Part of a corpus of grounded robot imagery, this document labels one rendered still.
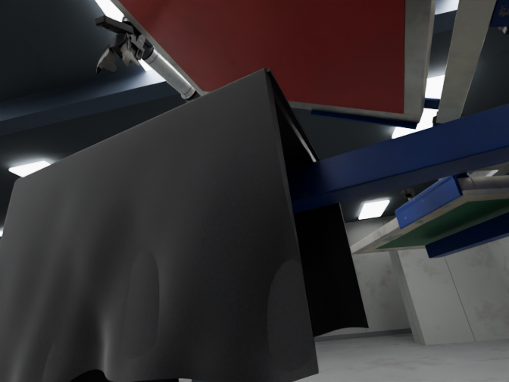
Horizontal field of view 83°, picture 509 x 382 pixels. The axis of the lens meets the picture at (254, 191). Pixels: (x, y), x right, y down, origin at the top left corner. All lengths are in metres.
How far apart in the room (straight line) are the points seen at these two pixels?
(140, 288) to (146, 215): 0.08
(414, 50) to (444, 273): 6.20
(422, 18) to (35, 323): 0.72
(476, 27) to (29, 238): 0.79
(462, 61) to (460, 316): 6.16
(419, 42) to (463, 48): 0.10
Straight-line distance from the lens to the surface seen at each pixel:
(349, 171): 0.46
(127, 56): 1.10
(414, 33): 0.64
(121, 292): 0.37
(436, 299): 6.60
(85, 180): 0.46
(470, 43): 0.70
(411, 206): 1.10
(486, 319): 6.87
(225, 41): 0.84
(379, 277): 9.21
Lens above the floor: 0.69
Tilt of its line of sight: 24 degrees up
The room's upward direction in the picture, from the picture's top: 6 degrees counter-clockwise
